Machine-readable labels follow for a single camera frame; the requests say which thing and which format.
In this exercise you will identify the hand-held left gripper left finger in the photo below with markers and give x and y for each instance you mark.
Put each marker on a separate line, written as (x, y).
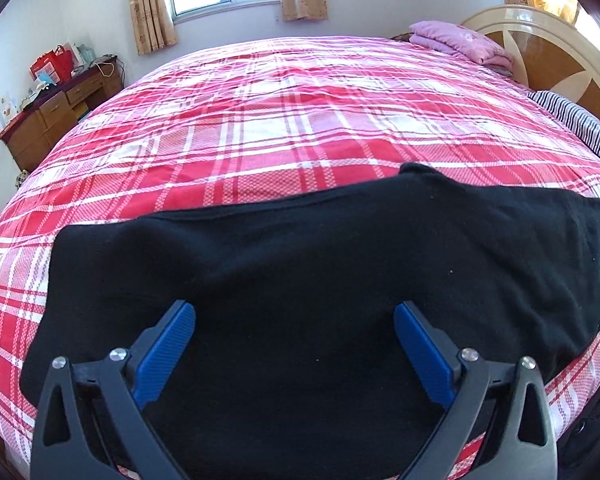
(165, 350)

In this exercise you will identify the dark brown cushion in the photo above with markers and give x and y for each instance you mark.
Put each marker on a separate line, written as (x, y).
(401, 36)

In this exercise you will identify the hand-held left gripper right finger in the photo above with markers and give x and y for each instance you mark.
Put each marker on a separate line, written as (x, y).
(425, 350)

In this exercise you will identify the cream and brown headboard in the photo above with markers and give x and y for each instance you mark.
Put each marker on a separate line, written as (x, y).
(555, 55)

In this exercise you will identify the pink folded blanket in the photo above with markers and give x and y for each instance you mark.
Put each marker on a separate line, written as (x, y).
(455, 40)

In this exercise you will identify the black pants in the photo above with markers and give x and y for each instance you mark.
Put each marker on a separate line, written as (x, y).
(305, 280)

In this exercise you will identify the white printed box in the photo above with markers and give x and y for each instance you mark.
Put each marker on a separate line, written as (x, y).
(6, 110)

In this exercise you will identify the red plaid bed sheet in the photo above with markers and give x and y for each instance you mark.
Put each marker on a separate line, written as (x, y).
(290, 110)

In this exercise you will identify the dark cloth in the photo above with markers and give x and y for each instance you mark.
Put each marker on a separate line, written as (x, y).
(590, 430)

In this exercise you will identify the striped pillow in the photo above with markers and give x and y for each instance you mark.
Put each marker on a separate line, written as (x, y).
(585, 127)

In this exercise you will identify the light blue box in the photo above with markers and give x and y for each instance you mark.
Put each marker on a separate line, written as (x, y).
(48, 77)

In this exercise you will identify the red paper bag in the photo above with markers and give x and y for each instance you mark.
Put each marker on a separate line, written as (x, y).
(52, 64)

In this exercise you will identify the brown wooden desk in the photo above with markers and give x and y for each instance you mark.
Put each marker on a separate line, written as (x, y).
(45, 120)

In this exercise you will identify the floral gift bag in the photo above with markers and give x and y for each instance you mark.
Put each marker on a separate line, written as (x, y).
(22, 178)

